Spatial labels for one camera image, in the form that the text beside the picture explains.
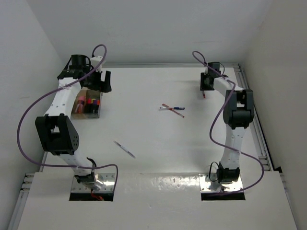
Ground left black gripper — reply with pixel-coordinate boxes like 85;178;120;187
83;66;111;93

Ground pink cap highlighter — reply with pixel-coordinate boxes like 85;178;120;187
90;99;97;114

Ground orange cap highlighter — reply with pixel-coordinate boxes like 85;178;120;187
85;98;92;114

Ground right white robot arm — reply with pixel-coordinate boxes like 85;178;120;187
200;62;254;184

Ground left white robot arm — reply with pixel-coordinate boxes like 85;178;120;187
35;55;111;191

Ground clear compartment organizer tray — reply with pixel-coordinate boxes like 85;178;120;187
71;88;103;119

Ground red gel pen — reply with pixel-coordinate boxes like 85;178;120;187
161;104;185;118

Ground blue gel pen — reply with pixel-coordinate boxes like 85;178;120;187
159;106;185;110

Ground clear thin ballpoint pen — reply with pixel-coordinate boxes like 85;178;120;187
114;140;136;159

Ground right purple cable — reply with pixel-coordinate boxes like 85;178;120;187
192;50;265;194

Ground purple cable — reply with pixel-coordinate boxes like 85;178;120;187
192;50;265;194
17;44;118;190

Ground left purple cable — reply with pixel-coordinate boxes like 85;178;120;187
17;44;118;190

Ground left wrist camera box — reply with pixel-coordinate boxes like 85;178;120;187
90;56;105;72

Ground aluminium table edge rail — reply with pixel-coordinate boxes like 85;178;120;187
105;63;241;69

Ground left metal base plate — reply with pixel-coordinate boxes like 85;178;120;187
71;173;116;193

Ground metal base plate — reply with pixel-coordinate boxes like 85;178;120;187
199;173;243;194
71;173;116;193

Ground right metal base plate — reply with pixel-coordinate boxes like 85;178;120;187
199;173;243;194

